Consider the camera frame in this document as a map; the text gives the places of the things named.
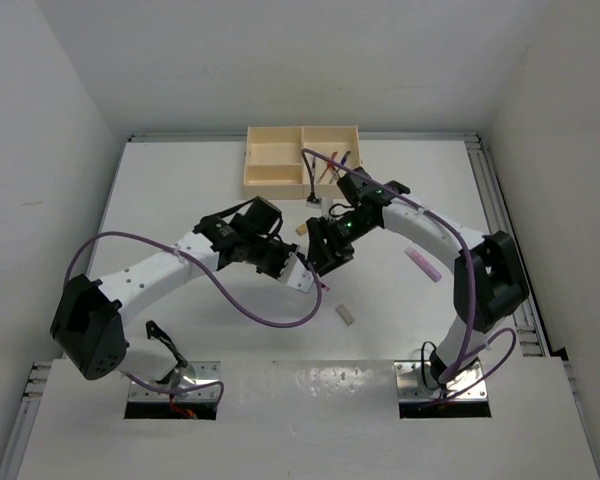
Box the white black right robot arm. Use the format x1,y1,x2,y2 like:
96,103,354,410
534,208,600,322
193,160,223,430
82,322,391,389
306,167,529,384

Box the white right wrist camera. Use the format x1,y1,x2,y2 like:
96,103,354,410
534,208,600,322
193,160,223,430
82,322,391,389
305,194,334,217

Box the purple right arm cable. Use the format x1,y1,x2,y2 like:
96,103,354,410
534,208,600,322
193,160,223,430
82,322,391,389
299,147,519,405

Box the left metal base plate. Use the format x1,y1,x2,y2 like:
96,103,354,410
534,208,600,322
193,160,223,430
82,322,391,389
127,361,224,404

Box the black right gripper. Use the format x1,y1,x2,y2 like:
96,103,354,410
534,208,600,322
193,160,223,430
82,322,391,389
307,210,377,277

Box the red gel pen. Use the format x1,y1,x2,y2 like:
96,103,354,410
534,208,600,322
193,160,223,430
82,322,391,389
315,151,341,184

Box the aluminium frame rail right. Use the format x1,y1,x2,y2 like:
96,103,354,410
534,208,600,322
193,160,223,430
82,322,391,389
465,135,551,357

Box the pink highlighter marker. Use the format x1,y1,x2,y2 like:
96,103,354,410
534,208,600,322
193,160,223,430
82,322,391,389
405,247,442,283

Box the cream wooden compartment tray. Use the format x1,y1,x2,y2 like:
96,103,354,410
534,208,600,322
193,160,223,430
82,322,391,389
243,126,361,200

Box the metal base plate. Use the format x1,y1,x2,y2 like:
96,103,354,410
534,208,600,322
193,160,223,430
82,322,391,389
394,360,488,404
127,361,224,404

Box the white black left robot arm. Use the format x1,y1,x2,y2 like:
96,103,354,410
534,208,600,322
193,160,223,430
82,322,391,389
50,197,313,382

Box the blue gel pen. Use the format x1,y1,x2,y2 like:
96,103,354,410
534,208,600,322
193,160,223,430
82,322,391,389
329,150,351,184

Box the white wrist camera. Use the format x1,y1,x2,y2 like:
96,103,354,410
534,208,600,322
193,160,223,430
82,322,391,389
278,254,314,294
305,194,334,217

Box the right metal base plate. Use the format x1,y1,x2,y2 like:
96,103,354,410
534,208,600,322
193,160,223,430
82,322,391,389
394,360,488,404

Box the grey speckled eraser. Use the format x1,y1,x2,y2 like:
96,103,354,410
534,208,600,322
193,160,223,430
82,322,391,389
335,304,356,326

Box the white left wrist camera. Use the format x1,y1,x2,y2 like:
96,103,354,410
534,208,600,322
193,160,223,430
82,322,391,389
278,254,314,294

